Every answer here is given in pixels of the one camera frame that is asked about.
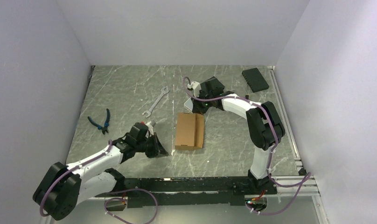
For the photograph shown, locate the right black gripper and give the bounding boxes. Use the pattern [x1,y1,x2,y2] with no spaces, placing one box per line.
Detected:
[191,91,213,115]

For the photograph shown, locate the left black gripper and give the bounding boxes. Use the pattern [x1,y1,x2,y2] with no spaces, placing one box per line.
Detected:
[136,132,168,158]

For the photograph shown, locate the brown cardboard box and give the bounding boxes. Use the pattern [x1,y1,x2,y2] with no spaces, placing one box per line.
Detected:
[175,113,204,151]

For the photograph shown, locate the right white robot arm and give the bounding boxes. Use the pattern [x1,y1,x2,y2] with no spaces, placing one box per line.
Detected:
[187,77,286,194]

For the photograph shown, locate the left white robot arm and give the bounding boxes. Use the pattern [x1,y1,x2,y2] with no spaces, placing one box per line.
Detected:
[33,121,168,221]

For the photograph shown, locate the silver open-end wrench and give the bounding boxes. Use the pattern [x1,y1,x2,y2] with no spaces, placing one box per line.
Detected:
[142,86,169,118]

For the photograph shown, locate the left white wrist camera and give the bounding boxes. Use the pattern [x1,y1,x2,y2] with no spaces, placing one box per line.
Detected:
[141,120,156,135]

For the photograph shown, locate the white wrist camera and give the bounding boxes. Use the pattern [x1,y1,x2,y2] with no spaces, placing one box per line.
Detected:
[141,120,156,135]
[187,81,201,98]

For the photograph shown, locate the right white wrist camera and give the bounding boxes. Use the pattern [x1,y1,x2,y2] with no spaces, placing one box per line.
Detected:
[187,81,201,98]

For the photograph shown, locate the blue handled pliers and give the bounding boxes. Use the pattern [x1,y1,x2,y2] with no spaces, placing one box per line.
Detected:
[87,108,111,135]

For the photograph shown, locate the black ported switch box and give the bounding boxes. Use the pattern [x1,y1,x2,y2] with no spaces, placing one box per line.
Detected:
[241,68,269,93]

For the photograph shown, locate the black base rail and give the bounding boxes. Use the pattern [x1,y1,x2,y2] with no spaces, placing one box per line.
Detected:
[106,176,277,206]

